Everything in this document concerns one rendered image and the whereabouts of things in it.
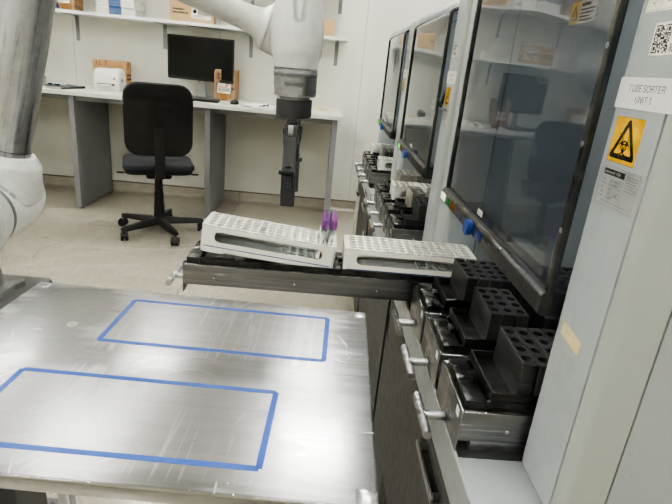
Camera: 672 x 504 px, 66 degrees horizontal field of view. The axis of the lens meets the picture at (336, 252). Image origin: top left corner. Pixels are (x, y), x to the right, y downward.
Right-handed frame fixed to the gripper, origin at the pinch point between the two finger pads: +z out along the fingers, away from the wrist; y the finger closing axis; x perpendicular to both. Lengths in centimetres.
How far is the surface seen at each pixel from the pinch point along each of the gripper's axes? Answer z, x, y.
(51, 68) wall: -4, -227, -349
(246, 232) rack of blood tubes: 8.2, -8.6, 5.4
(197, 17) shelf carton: -52, -98, -326
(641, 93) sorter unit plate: -27, 38, 59
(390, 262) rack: 16.1, 24.8, -3.3
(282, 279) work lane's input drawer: 17.9, -0.2, 7.3
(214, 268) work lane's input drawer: 16.4, -15.1, 7.3
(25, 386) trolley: 14, -29, 56
